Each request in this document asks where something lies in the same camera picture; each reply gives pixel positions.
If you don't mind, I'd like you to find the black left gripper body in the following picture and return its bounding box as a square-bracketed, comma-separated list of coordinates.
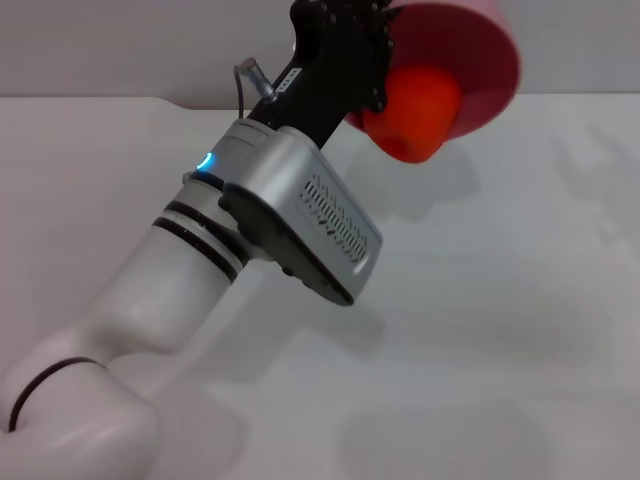
[249, 0, 397, 149]

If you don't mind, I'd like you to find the orange fruit with stem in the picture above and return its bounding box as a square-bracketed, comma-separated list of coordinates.
[361, 63, 463, 166]

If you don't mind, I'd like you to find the pink plastic bowl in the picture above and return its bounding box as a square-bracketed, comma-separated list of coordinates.
[346, 0, 524, 152]

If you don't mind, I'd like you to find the left arm cable with connector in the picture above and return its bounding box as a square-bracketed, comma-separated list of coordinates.
[232, 58, 280, 122]

